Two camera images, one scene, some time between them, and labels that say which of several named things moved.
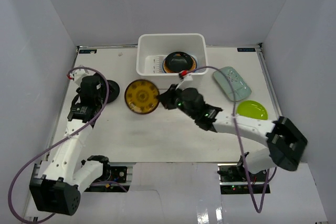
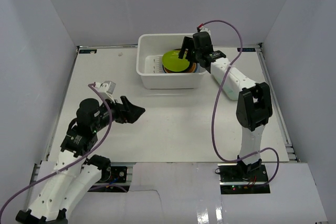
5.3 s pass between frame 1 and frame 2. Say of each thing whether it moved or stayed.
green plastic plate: moved
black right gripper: moved
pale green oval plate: stayed
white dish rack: stayed
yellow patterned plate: moved
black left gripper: moved
